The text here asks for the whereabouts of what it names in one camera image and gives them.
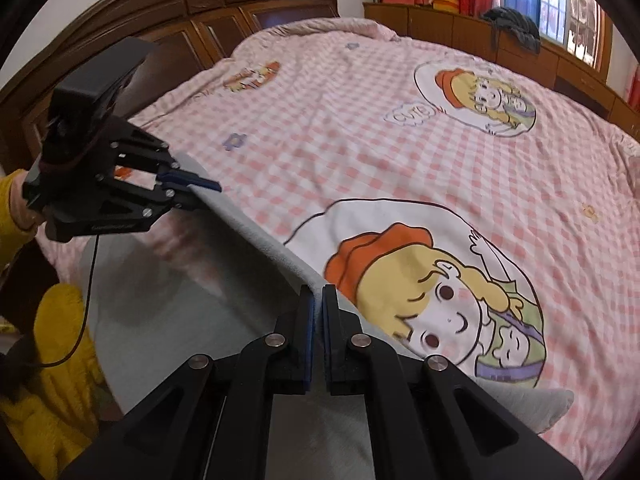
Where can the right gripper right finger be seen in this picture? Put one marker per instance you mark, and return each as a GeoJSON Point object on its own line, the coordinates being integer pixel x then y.
{"type": "Point", "coordinates": [426, 419]}

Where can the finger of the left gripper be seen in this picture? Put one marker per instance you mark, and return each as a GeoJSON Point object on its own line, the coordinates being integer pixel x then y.
{"type": "Point", "coordinates": [181, 180]}
{"type": "Point", "coordinates": [180, 199]}

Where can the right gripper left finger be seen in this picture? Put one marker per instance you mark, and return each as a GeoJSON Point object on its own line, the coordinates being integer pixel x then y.
{"type": "Point", "coordinates": [209, 419]}

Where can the dark wooden headboard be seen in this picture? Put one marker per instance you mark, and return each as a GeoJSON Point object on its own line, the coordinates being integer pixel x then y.
{"type": "Point", "coordinates": [189, 36]}

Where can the yellow fluffy garment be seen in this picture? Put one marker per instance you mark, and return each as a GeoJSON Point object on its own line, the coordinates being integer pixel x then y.
{"type": "Point", "coordinates": [54, 414]}

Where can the pink checkered cartoon bedspread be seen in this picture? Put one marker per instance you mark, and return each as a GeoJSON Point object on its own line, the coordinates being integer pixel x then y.
{"type": "Point", "coordinates": [457, 207]}

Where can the yellow box on cabinet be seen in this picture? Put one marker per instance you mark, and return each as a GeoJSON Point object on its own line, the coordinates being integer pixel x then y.
{"type": "Point", "coordinates": [450, 6]}

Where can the wooden windowsill cabinet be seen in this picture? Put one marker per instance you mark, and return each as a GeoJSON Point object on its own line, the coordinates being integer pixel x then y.
{"type": "Point", "coordinates": [552, 67]}

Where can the dark clothes on cabinet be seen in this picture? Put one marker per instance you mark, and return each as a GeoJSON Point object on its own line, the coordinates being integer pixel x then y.
{"type": "Point", "coordinates": [521, 26]}

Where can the window with metal grille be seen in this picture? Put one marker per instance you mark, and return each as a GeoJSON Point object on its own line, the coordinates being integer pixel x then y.
{"type": "Point", "coordinates": [576, 25]}

